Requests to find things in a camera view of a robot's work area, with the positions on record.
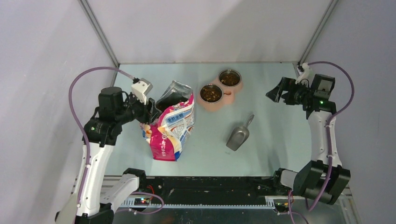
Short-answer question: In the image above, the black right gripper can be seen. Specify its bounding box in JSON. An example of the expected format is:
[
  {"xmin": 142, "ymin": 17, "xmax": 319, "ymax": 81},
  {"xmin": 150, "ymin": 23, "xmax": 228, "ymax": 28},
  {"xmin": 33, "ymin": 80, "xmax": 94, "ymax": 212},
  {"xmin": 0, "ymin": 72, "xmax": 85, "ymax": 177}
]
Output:
[{"xmin": 266, "ymin": 77, "xmax": 313, "ymax": 105}]

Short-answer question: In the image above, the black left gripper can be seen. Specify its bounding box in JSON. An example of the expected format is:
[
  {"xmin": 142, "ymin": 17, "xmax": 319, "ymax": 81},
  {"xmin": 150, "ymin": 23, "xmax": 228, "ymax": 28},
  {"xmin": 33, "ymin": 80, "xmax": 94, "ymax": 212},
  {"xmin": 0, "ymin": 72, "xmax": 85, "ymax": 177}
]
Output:
[{"xmin": 115, "ymin": 91, "xmax": 162, "ymax": 125}]

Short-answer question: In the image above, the pet food bag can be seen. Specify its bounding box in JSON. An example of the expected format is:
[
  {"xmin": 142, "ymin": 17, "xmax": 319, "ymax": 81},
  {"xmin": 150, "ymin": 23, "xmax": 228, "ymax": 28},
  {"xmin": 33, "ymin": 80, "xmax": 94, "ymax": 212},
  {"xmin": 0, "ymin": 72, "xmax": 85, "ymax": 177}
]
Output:
[{"xmin": 140, "ymin": 81, "xmax": 195, "ymax": 161}]

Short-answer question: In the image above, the metal food scoop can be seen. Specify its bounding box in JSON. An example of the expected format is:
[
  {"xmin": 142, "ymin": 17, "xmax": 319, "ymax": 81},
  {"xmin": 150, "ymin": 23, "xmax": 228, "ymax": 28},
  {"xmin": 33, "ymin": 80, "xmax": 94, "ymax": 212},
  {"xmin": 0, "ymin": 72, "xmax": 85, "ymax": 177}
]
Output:
[{"xmin": 226, "ymin": 114, "xmax": 255, "ymax": 151}]

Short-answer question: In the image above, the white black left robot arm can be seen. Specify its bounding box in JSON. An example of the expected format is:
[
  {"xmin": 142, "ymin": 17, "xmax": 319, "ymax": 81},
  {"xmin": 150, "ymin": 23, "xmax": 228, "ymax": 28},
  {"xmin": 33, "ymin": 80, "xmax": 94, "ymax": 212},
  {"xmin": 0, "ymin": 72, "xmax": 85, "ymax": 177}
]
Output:
[{"xmin": 55, "ymin": 84, "xmax": 158, "ymax": 224}]

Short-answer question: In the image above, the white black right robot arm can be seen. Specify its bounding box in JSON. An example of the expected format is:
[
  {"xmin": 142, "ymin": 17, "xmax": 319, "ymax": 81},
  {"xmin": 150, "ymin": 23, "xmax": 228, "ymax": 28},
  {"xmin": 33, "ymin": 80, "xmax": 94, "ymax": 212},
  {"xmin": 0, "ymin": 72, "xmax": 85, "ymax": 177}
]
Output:
[{"xmin": 266, "ymin": 74, "xmax": 351, "ymax": 205}]

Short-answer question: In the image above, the brown pet food kibble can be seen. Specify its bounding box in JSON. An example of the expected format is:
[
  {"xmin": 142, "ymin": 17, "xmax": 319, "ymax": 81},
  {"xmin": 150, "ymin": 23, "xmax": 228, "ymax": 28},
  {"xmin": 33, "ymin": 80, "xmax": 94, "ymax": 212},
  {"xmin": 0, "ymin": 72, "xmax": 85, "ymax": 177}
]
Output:
[{"xmin": 199, "ymin": 69, "xmax": 243, "ymax": 104}]

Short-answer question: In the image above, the pink double bowl stand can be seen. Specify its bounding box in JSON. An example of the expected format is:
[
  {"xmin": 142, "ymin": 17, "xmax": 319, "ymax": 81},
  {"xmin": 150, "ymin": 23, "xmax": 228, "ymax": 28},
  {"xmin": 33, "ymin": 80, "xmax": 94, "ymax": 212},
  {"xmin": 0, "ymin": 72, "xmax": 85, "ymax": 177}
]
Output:
[{"xmin": 196, "ymin": 69, "xmax": 243, "ymax": 112}]

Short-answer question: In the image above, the steel bowl far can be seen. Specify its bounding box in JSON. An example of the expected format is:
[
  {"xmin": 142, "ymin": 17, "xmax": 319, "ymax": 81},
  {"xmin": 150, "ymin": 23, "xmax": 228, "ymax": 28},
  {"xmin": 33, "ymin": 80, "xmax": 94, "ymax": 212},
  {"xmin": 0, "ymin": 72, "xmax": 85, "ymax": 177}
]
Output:
[{"xmin": 218, "ymin": 69, "xmax": 242, "ymax": 87}]

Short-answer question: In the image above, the steel bowl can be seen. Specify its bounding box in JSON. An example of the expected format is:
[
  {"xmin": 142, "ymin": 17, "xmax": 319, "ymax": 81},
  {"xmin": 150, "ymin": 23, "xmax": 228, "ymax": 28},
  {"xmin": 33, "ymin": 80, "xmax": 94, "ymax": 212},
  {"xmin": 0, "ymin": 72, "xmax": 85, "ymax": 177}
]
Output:
[
  {"xmin": 199, "ymin": 84, "xmax": 223, "ymax": 103},
  {"xmin": 218, "ymin": 69, "xmax": 242, "ymax": 87}
]

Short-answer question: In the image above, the steel bowl near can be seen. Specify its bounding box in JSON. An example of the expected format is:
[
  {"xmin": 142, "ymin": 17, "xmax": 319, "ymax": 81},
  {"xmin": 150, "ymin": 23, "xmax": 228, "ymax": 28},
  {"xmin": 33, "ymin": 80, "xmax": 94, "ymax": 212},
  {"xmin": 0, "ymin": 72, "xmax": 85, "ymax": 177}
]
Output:
[{"xmin": 199, "ymin": 84, "xmax": 223, "ymax": 103}]

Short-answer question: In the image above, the left circuit board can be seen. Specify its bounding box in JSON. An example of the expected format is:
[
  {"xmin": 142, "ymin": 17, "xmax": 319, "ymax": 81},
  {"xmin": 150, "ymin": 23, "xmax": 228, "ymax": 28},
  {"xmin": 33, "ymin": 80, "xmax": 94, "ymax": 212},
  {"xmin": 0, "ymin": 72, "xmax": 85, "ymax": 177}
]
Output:
[{"xmin": 133, "ymin": 197, "xmax": 151, "ymax": 206}]

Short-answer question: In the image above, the circuit board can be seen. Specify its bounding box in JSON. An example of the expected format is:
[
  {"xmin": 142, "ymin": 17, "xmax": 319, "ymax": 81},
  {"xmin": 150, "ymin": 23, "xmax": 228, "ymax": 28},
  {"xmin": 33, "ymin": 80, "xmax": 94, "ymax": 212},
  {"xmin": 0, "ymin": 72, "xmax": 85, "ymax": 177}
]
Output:
[
  {"xmin": 273, "ymin": 201, "xmax": 294, "ymax": 215},
  {"xmin": 133, "ymin": 197, "xmax": 151, "ymax": 206}
]

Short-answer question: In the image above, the right circuit board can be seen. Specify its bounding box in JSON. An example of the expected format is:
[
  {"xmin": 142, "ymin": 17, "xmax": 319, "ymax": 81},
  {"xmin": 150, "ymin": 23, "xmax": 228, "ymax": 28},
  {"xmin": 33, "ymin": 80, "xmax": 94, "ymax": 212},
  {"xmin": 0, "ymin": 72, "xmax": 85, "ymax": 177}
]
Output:
[{"xmin": 273, "ymin": 201, "xmax": 294, "ymax": 215}]

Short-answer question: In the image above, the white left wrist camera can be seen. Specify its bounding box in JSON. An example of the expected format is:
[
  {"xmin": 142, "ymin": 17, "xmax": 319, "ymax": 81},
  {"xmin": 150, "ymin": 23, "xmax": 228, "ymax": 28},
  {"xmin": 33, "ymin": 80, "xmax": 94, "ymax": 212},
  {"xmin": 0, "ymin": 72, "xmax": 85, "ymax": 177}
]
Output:
[{"xmin": 131, "ymin": 78, "xmax": 153, "ymax": 105}]

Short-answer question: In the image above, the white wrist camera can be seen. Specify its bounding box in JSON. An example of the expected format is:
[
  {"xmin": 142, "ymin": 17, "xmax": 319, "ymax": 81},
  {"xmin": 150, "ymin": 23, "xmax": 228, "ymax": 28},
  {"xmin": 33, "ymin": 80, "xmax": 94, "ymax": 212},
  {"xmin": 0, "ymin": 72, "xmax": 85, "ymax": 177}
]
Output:
[
  {"xmin": 295, "ymin": 63, "xmax": 314, "ymax": 84},
  {"xmin": 131, "ymin": 78, "xmax": 153, "ymax": 105}
]

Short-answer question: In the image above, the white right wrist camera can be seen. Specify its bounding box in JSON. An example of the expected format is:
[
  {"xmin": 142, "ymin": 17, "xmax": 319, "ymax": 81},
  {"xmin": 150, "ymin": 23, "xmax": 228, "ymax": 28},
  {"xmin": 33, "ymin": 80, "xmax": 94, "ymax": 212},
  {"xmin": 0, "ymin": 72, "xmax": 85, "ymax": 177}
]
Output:
[{"xmin": 295, "ymin": 63, "xmax": 314, "ymax": 84}]

